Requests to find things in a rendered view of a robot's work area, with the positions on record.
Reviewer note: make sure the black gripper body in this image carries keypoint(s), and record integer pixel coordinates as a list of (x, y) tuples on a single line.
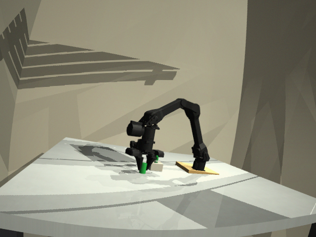
[(145, 149)]

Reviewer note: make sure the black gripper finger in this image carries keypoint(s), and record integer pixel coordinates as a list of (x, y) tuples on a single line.
[(139, 161), (149, 161)]

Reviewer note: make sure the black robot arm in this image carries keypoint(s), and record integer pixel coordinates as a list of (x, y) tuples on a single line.
[(192, 110)]

